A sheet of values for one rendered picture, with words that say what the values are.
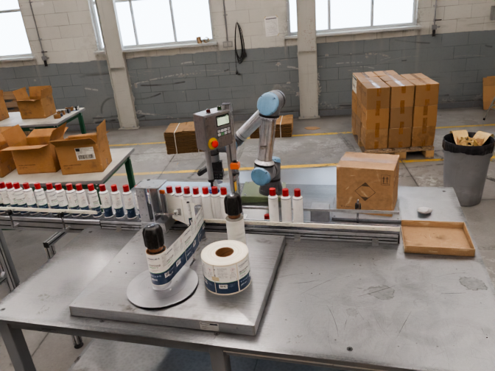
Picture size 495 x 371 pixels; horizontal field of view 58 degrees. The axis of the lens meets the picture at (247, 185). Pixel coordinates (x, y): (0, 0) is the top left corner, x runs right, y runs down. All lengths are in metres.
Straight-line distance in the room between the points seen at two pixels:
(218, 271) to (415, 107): 4.20
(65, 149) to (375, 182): 2.46
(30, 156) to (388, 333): 3.19
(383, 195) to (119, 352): 1.70
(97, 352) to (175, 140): 4.11
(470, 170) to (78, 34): 6.40
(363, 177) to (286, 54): 5.34
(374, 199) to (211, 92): 5.66
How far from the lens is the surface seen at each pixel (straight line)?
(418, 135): 5.75
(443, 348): 1.76
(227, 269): 1.81
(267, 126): 2.48
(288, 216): 2.30
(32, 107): 6.36
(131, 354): 2.73
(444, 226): 2.48
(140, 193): 2.36
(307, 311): 1.85
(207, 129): 2.25
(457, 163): 4.49
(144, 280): 2.05
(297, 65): 7.63
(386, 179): 2.41
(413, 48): 7.84
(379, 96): 5.51
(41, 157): 4.05
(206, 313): 1.81
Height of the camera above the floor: 2.00
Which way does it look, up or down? 23 degrees down
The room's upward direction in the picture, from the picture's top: 5 degrees counter-clockwise
